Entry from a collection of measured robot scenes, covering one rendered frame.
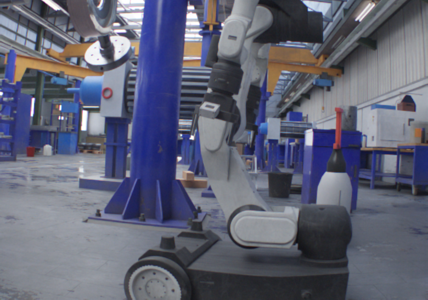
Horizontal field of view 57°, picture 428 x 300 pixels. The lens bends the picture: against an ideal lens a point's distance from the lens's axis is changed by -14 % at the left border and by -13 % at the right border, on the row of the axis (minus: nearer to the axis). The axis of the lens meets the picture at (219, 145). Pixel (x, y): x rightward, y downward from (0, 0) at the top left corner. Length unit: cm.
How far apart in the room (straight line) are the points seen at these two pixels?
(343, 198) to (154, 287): 143
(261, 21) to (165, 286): 85
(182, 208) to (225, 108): 186
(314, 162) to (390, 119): 371
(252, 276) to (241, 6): 76
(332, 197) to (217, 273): 129
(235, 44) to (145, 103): 185
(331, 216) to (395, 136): 618
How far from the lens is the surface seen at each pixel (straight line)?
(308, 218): 140
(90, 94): 535
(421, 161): 648
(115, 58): 177
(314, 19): 146
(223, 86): 122
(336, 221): 140
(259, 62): 174
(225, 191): 143
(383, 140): 748
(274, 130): 1168
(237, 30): 123
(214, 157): 140
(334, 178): 248
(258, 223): 137
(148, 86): 302
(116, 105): 509
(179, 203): 305
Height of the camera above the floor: 52
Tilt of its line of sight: level
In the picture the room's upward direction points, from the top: 3 degrees clockwise
